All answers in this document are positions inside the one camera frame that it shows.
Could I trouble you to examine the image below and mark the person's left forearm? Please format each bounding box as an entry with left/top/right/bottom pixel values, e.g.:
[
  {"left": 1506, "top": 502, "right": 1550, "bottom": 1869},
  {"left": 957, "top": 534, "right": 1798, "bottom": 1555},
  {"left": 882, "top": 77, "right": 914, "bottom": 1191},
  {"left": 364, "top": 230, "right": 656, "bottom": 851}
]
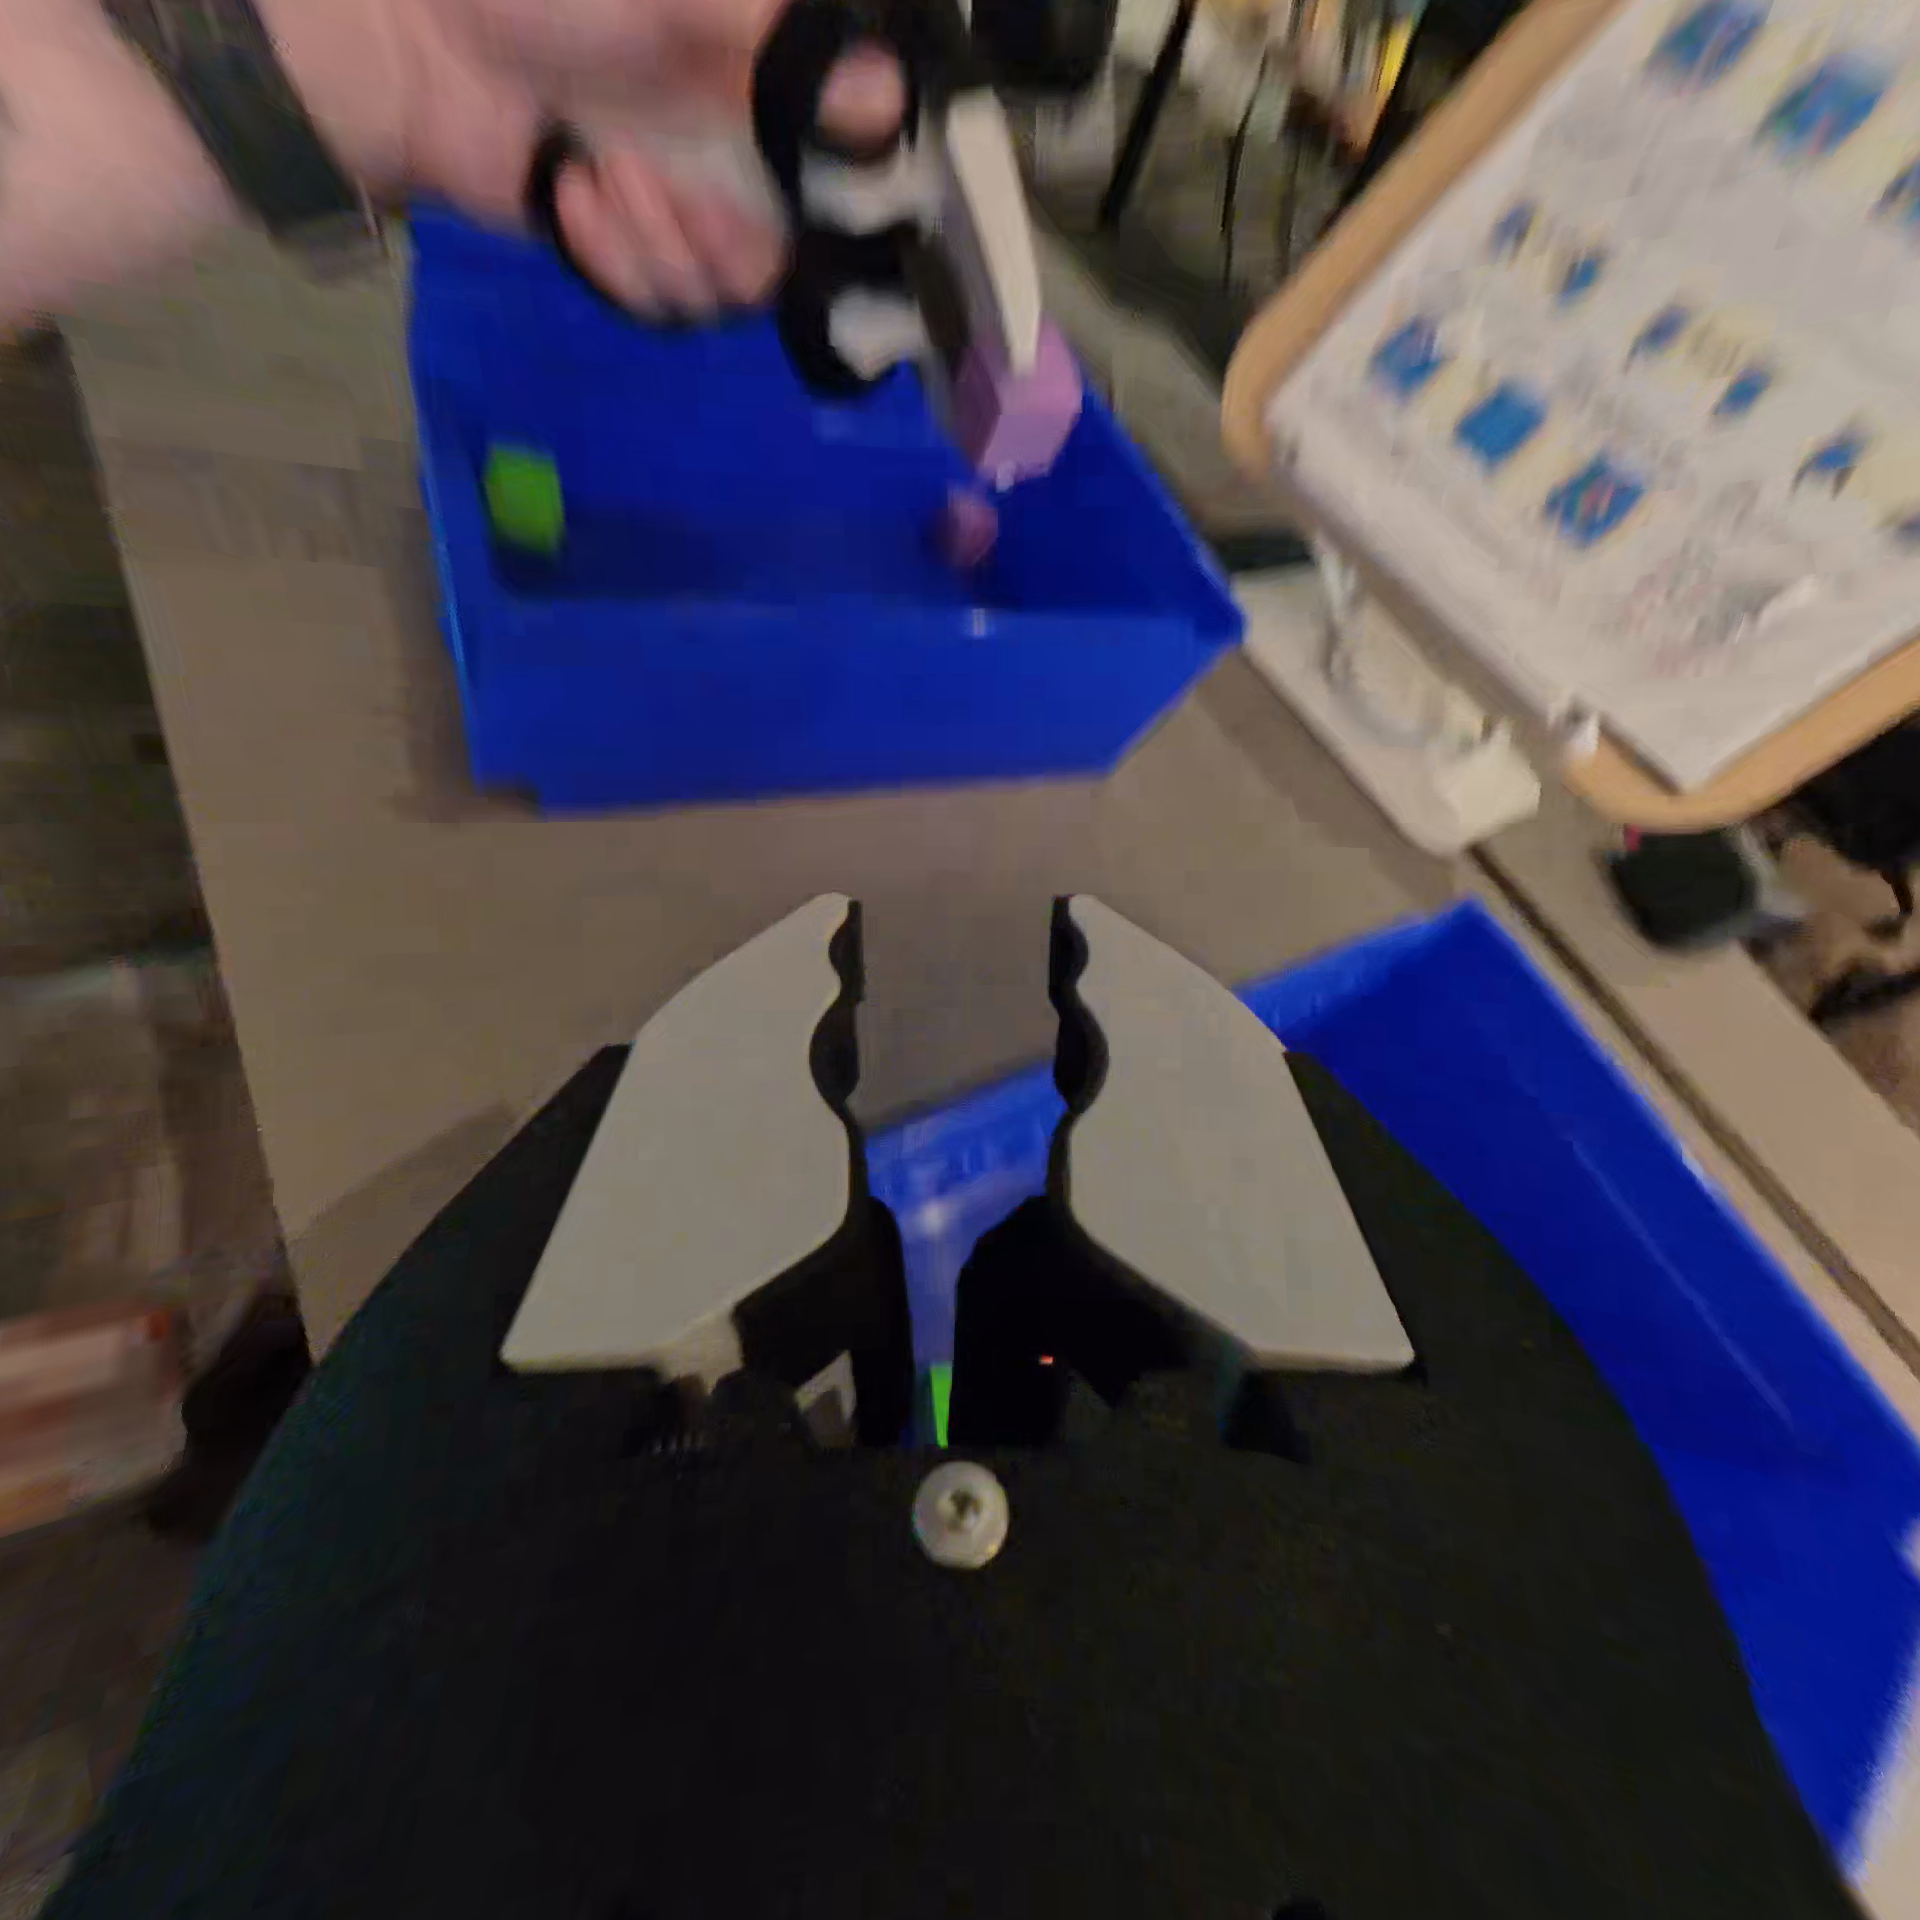
[{"left": 0, "top": 0, "right": 250, "bottom": 331}]

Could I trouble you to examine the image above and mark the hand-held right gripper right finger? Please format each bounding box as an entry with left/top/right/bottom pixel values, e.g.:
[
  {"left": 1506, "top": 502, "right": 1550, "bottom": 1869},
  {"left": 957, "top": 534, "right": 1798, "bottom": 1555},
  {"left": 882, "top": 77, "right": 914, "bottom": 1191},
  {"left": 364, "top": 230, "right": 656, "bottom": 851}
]
[{"left": 1049, "top": 895, "right": 1420, "bottom": 1372}]

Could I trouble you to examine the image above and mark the person's left hand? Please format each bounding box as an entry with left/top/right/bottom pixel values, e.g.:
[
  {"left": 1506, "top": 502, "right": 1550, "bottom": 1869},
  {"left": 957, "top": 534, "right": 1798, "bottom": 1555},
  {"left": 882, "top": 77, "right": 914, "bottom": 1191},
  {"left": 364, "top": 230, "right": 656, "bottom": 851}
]
[{"left": 254, "top": 0, "right": 917, "bottom": 327}]

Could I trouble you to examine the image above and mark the pale desk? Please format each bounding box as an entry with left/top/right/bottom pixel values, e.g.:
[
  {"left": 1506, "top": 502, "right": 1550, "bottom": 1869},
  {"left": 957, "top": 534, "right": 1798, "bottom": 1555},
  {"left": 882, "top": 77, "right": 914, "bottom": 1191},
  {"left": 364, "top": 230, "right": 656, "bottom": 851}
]
[{"left": 61, "top": 195, "right": 1920, "bottom": 1382}]

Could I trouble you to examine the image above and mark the blue plastic bin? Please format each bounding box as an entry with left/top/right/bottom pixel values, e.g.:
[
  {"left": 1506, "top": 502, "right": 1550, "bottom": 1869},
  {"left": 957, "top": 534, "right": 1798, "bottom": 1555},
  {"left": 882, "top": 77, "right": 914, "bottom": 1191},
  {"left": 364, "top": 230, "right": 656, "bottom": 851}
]
[
  {"left": 406, "top": 202, "right": 1246, "bottom": 820},
  {"left": 861, "top": 900, "right": 1920, "bottom": 1879}
]

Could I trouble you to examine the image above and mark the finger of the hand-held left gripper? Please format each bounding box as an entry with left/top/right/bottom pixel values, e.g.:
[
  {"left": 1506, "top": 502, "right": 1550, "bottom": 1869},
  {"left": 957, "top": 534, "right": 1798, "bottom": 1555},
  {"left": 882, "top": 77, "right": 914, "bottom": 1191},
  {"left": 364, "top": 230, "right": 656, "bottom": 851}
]
[{"left": 935, "top": 98, "right": 1048, "bottom": 377}]

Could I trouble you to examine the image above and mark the small black box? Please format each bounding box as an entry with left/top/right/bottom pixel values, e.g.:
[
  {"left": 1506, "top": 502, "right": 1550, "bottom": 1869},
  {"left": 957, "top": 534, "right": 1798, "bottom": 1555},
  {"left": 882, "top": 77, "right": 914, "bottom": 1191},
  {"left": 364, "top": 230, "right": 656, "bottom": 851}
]
[{"left": 1609, "top": 826, "right": 1763, "bottom": 951}]

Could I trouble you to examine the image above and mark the white printed paper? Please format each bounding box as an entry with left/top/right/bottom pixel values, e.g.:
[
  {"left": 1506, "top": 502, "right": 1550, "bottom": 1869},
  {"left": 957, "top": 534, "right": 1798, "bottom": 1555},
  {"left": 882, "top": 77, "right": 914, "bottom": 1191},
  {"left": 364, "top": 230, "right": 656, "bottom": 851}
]
[{"left": 1275, "top": 0, "right": 1920, "bottom": 790}]

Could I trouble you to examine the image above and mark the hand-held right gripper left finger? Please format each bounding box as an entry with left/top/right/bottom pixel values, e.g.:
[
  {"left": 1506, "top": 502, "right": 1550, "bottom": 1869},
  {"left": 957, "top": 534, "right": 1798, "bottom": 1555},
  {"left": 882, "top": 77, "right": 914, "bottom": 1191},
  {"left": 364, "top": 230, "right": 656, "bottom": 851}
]
[{"left": 500, "top": 895, "right": 873, "bottom": 1372}]

